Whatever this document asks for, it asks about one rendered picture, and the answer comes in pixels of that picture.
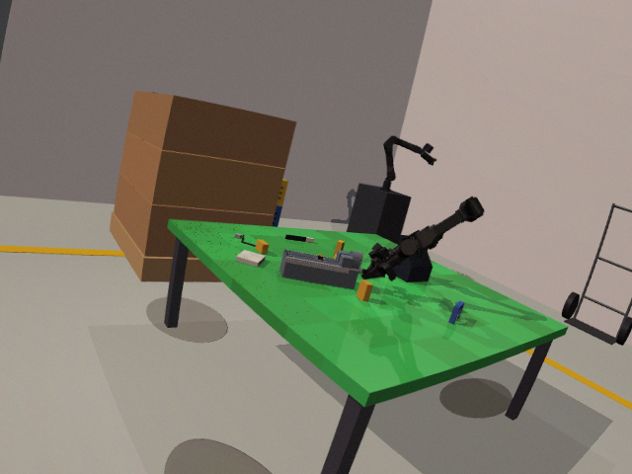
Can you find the beige flat rectangular block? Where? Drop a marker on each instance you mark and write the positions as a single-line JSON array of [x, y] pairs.
[[250, 258]]

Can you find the orange block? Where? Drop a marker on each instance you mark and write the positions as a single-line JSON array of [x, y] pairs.
[[262, 247], [340, 246], [364, 290]]

